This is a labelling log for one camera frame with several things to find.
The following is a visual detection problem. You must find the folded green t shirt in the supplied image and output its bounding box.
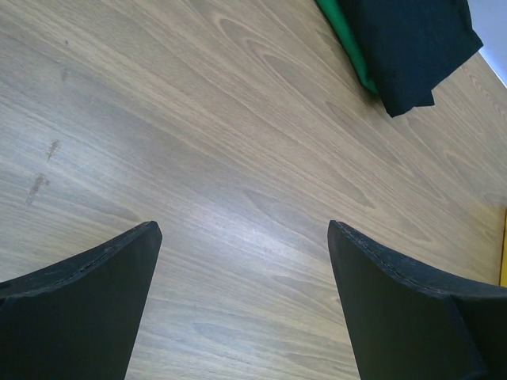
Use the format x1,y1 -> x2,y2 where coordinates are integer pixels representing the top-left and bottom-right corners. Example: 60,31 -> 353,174
315,0 -> 378,94

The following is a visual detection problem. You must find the folded black t shirt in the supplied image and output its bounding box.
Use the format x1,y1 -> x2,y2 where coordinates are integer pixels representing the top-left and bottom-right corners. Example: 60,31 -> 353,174
340,0 -> 482,117

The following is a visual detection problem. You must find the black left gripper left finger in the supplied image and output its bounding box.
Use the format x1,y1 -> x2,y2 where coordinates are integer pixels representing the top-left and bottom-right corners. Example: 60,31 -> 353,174
1,221 -> 162,379

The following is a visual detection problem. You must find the yellow plastic tray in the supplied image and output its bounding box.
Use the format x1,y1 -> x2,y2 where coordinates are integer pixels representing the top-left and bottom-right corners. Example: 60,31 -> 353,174
499,213 -> 507,287

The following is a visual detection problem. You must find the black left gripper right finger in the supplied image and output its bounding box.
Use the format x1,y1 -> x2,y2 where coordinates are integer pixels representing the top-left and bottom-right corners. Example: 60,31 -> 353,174
327,221 -> 506,379

